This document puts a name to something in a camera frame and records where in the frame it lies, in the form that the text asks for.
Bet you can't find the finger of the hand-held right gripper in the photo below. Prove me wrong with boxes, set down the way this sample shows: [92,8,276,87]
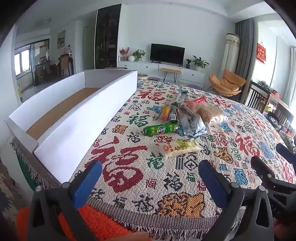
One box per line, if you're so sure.
[250,156,281,186]
[276,143,296,163]

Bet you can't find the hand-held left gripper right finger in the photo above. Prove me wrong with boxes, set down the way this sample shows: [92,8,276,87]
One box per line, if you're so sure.
[198,159,274,241]

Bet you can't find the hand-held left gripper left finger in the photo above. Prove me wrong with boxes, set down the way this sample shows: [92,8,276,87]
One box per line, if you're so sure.
[28,159,103,241]

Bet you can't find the pale yellow snack packet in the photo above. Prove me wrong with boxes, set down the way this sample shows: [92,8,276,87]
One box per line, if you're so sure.
[159,138,203,158]

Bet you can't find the white cardboard box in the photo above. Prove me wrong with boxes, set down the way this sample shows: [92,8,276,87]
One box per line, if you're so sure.
[5,70,138,183]

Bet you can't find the silver snack packet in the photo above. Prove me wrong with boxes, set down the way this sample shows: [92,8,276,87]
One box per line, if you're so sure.
[179,113,207,137]

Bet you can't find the green sausage packet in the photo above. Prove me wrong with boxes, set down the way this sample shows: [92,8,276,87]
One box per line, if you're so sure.
[143,123,180,136]

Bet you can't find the brown chocolate bar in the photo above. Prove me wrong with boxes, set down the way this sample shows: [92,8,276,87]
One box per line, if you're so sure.
[168,108,179,123]

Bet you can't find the orange snack packet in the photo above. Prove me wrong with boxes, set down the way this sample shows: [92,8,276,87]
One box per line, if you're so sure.
[159,105,173,121]

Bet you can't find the long black-topped candy packet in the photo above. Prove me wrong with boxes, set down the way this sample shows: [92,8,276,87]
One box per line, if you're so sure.
[172,91,188,108]

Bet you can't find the person's orange fuzzy clothing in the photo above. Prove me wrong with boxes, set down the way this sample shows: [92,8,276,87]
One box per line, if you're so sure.
[16,204,151,241]

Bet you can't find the printed woven blanket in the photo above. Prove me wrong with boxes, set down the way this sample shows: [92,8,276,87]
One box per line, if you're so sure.
[9,79,296,241]

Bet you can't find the cluttered wooden table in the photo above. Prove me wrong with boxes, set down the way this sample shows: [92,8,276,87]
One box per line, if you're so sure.
[259,81,296,139]

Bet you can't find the dark wooden chair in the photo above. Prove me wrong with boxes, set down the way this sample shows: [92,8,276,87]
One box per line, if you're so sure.
[243,80,271,114]

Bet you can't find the bread in clear bag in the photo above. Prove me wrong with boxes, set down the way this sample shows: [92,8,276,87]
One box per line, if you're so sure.
[185,102,230,127]

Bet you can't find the white sheer curtain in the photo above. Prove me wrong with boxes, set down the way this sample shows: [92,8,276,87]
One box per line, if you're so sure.
[283,46,296,107]

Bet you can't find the floral patterned cloth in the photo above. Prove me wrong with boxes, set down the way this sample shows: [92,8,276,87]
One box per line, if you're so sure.
[0,158,26,220]

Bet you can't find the orange lounge chair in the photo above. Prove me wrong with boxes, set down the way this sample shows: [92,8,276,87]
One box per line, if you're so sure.
[206,69,247,98]

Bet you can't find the covered standing air conditioner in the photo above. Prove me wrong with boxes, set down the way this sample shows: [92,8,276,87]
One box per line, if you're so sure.
[218,33,240,79]

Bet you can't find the grey curtain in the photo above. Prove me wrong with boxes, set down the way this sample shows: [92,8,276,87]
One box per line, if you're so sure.
[232,18,259,103]

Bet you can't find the wooden dining chair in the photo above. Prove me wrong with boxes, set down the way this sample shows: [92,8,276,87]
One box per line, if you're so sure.
[59,54,74,77]

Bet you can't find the wooden bench with metal legs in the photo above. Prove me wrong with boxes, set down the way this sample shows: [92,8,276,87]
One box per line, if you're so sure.
[161,68,181,82]

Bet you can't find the wooden dining table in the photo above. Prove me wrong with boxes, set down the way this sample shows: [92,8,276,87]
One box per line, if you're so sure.
[35,61,61,81]

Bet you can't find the leafy plant in white pot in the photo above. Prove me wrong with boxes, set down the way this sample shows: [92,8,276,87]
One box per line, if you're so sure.
[192,56,210,71]

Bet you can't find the white television cabinet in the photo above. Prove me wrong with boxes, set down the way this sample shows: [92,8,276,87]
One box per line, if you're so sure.
[117,61,206,85]

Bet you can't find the red flowers in vase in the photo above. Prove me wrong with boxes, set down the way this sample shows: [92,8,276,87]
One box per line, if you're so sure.
[119,47,130,61]

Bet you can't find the green potted plant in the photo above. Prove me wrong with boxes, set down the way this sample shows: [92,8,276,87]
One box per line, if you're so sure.
[132,49,146,62]

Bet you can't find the glass sliding door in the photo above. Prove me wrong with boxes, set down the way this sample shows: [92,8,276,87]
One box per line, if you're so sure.
[15,38,50,88]

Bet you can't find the black flat television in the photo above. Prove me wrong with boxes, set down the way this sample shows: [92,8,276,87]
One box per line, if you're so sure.
[150,43,185,64]

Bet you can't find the dark glass cabinet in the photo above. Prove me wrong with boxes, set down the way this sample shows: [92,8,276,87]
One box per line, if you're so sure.
[95,3,122,70]

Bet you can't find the red wall hanging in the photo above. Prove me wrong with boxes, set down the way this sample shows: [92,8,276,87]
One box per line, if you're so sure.
[256,42,266,63]

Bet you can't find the framed wall picture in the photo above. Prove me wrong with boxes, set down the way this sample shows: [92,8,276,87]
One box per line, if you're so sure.
[57,30,66,49]

